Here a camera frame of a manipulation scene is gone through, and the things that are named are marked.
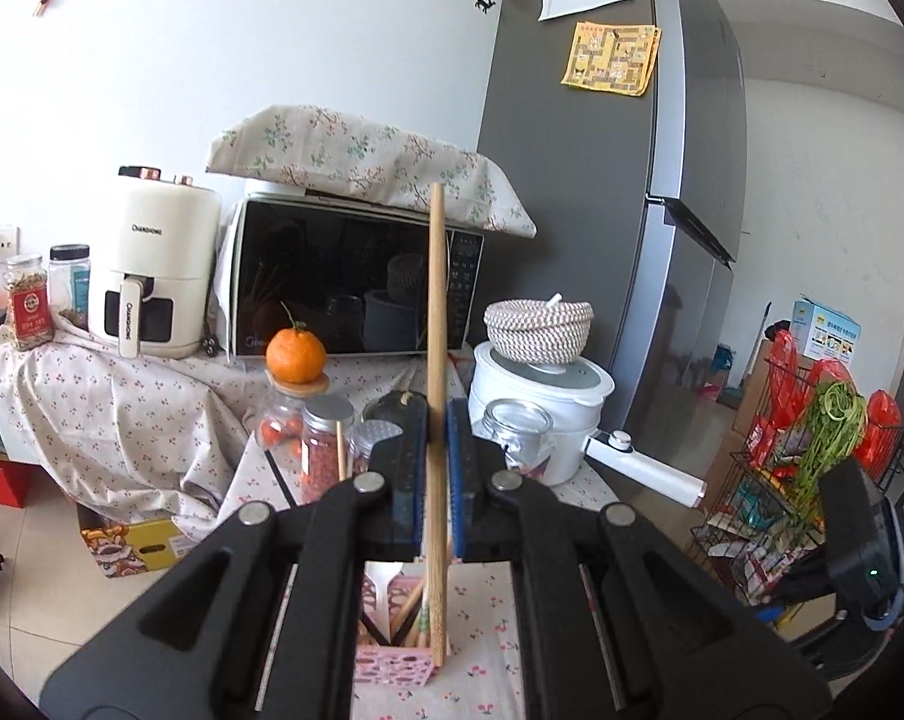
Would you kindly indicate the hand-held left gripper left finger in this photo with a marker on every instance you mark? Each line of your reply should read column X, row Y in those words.
column 414, row 495

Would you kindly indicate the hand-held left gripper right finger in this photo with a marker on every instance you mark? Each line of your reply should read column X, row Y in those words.
column 459, row 495

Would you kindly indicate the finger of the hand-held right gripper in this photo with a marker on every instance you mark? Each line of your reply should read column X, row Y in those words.
column 805, row 592

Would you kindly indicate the white plastic spoon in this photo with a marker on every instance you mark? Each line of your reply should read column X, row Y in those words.
column 381, row 585

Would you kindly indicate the brown wooden chopstick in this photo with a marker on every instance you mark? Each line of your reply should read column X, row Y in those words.
column 411, row 615

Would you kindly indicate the paper chopsticks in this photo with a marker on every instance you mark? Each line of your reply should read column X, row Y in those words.
column 425, row 626

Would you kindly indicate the black chopstick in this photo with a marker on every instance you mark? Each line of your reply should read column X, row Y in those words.
column 373, row 626

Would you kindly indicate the pink perforated utensil holder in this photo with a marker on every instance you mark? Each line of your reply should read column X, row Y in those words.
column 392, row 667

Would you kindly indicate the light wooden chopstick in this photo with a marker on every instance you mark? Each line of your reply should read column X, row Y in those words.
column 341, row 450
column 435, row 315

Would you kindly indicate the spice jar with red contents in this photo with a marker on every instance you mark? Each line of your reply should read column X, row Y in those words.
column 369, row 442
column 321, row 457

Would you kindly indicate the clear jar with purple label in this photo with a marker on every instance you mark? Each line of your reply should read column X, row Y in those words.
column 519, row 427

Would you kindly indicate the green squash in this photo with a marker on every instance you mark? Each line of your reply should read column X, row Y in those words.
column 384, row 409

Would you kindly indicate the red plastic bag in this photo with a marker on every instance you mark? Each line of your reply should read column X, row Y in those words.
column 880, row 435
column 790, row 382

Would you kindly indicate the green leafy vegetables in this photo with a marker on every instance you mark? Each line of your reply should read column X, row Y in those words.
column 827, row 435

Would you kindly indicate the cherry print tablecloth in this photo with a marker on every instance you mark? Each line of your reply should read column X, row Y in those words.
column 122, row 420
column 482, row 615

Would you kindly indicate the glass jar with wooden lid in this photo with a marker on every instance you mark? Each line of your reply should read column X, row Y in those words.
column 279, row 427

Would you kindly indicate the white electric pot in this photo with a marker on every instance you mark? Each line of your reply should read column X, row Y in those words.
column 579, row 390

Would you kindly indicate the orange tangerine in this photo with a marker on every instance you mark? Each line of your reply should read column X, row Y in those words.
column 294, row 356

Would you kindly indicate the blue and white box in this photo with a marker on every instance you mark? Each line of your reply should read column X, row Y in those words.
column 827, row 330

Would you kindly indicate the black microwave oven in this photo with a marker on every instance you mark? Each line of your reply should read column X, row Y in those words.
column 332, row 277

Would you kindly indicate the yellow printed cardboard box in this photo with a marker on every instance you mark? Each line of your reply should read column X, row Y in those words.
column 129, row 547

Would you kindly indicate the grey refrigerator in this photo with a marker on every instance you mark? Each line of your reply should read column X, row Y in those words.
column 587, row 202

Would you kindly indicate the floral dust cover cloth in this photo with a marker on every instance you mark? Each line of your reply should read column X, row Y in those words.
column 332, row 150

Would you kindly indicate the cream air fryer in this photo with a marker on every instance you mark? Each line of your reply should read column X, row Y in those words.
column 159, row 240

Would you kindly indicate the jar with black lid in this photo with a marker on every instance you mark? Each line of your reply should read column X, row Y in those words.
column 69, row 285

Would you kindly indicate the jar with red label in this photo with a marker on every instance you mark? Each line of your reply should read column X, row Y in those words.
column 28, row 307

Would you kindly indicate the yellow printed paper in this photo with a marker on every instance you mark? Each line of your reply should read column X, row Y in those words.
column 609, row 56

